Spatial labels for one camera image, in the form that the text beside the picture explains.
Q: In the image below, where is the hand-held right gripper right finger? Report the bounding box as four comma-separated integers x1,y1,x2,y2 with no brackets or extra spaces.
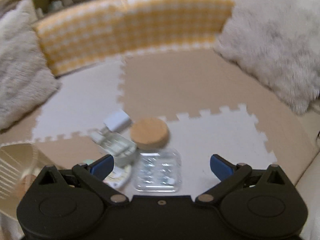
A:
195,154,288,204

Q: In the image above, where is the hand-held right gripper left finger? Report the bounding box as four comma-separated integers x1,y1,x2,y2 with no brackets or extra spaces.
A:
37,154,129,204

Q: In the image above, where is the small round labelled tin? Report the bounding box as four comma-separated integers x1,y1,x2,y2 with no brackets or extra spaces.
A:
102,159,133,189

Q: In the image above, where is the white shower head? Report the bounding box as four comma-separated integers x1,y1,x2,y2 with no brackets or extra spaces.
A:
90,129,137,159

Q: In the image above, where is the white charger plug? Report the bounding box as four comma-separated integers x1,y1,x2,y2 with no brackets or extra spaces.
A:
103,110,132,133

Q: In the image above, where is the clear plastic container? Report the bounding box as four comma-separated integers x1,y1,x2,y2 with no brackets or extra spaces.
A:
135,147,183,193

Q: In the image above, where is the round cork lid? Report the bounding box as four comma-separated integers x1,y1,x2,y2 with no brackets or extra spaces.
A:
130,118,170,149

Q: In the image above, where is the cream plastic basket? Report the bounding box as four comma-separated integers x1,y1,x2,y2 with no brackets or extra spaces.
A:
0,142,50,218

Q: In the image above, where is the beige and white puzzle mat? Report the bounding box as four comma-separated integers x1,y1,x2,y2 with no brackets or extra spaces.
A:
0,52,320,220

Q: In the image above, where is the grey-white fluffy pillow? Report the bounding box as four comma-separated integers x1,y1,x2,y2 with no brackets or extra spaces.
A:
0,0,62,132

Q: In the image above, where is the white fluffy pillow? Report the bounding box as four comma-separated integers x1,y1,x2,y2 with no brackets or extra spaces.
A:
214,0,320,115

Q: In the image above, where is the yellow checked bumper cushion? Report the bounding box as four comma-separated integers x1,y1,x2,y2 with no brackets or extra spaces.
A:
32,0,242,77

